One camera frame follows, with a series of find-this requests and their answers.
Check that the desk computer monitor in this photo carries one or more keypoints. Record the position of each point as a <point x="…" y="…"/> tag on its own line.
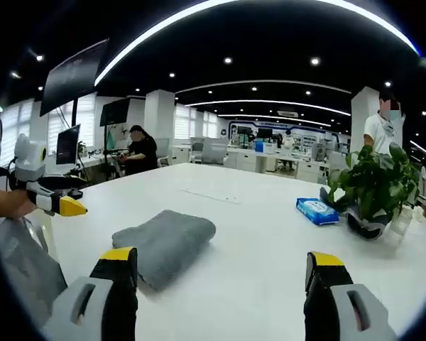
<point x="67" y="145"/>

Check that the green leafy plant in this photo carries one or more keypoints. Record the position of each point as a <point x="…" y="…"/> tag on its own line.
<point x="372" y="181"/>

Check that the large hanging dark screen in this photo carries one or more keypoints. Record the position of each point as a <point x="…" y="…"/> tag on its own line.
<point x="72" y="76"/>

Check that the grey office chair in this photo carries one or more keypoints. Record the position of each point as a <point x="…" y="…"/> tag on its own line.
<point x="214" y="151"/>

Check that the blue wet wipes packet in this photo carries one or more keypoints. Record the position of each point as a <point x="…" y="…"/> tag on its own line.
<point x="317" y="210"/>

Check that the blue box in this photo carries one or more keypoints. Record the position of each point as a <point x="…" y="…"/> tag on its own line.
<point x="260" y="146"/>

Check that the grey towel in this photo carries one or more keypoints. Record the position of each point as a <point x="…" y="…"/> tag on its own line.
<point x="170" y="241"/>

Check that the clear glass vase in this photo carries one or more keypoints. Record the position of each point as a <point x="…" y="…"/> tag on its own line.
<point x="397" y="227"/>

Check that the dark rounded headset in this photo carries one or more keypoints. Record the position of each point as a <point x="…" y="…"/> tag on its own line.
<point x="364" y="230"/>

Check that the small hanging dark screen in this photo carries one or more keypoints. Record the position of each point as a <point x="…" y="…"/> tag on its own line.
<point x="115" y="112"/>

